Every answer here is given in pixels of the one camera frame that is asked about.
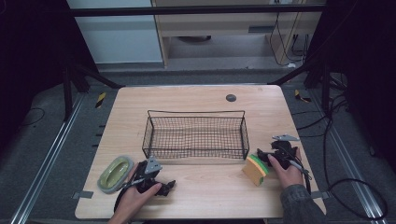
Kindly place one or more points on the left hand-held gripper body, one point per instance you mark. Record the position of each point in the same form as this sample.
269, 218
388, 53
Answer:
152, 166

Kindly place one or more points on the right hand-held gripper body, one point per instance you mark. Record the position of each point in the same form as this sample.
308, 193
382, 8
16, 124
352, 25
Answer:
284, 149

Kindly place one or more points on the yellow and green sponge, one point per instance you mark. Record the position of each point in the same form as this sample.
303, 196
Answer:
253, 171

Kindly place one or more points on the green soap dish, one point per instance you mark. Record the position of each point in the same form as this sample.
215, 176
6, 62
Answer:
114, 174

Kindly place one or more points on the person's right hand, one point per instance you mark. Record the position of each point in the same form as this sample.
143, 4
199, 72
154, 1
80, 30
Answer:
289, 177

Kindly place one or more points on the person's left hand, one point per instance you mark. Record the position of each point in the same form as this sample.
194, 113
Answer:
134, 199

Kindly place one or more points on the yellow and black striped tape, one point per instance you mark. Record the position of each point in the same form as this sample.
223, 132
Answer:
301, 97
100, 99

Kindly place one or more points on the grey tape strip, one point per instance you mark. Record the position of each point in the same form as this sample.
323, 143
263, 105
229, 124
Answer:
320, 195
82, 194

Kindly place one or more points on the grey round table grommet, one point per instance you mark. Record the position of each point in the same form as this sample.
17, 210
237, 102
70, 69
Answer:
231, 98

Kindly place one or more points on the black metal stand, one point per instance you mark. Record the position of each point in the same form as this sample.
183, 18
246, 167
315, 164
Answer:
325, 87
67, 93

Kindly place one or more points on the black curtain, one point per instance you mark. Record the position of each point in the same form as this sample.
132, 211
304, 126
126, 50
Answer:
31, 62
367, 62

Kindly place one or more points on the white cabinet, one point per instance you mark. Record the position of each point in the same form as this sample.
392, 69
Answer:
118, 40

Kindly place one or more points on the aluminium floor rail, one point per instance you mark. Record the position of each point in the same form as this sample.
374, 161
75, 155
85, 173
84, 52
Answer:
46, 158
348, 165

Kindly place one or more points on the black horizontal frame bar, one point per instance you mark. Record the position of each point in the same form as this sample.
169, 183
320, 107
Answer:
186, 11

